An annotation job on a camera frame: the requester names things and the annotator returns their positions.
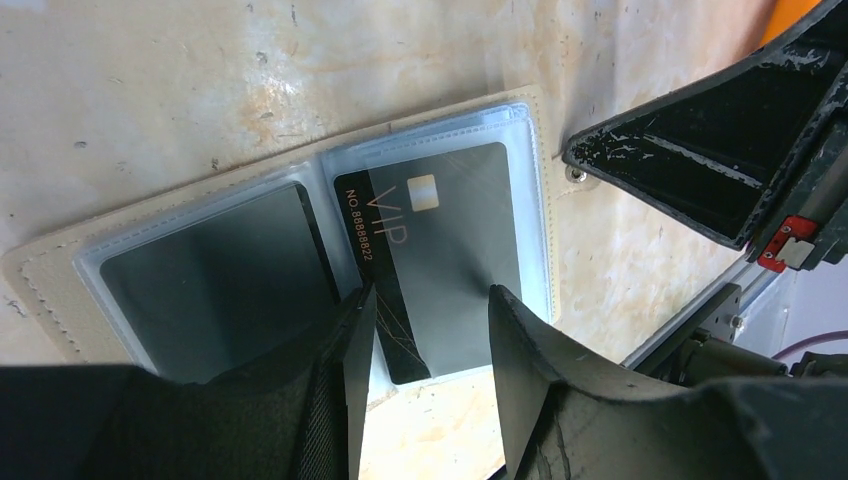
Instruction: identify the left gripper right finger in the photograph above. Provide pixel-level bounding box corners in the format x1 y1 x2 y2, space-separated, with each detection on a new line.
488 285 847 479

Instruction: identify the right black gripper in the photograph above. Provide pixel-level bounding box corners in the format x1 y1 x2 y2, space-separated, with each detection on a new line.
564 1 847 273

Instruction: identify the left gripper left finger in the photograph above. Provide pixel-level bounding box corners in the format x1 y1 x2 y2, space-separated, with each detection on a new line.
1 285 377 479

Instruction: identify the single black credit card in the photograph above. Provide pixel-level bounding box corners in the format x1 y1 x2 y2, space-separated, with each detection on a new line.
99 184 340 383

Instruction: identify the beige card holder wallet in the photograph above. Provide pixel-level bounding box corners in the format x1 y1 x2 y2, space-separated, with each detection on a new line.
2 85 567 386

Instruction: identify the orange cylindrical object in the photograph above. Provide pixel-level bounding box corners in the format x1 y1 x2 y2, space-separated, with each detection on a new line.
760 0 820 46

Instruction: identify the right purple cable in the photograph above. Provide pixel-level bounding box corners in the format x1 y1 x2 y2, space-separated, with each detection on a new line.
771 329 848 362

